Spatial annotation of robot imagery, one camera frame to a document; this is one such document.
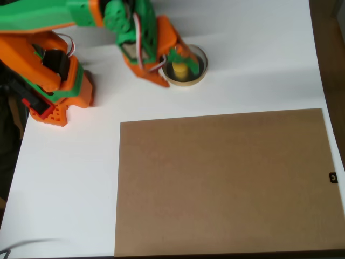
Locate white red black servo cable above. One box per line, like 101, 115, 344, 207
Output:
132, 12, 168, 74

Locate black red table clamp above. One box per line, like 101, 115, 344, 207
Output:
8, 79, 56, 118

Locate round dish dark inside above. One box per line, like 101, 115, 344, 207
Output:
161, 44, 209, 87

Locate brown rectangular board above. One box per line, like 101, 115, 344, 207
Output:
114, 108, 345, 257

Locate small yellow bottle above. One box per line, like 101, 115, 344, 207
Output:
172, 61, 189, 83

